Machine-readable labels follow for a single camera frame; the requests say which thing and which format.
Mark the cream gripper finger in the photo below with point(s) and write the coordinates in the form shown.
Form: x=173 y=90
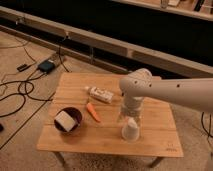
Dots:
x=122 y=125
x=139 y=126

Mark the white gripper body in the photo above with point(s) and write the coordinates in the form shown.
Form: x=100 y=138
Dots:
x=131 y=107

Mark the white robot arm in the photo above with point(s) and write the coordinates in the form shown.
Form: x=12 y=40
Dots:
x=192 y=93

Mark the wooden slatted table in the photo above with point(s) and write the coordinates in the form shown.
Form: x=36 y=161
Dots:
x=158 y=138

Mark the white labelled bottle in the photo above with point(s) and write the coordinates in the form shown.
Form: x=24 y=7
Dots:
x=99 y=94

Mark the orange carrot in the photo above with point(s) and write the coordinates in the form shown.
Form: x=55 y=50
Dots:
x=93 y=112

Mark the dark brown bowl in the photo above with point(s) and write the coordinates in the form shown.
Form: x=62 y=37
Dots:
x=74 y=113

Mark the white sponge block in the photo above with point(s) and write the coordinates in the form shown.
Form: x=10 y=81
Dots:
x=65 y=120

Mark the dark blue power box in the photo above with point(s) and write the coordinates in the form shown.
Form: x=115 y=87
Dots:
x=46 y=66

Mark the small black adapter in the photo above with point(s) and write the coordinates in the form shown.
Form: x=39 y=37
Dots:
x=22 y=67

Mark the long metal rail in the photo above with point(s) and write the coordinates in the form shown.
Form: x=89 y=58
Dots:
x=141 y=54

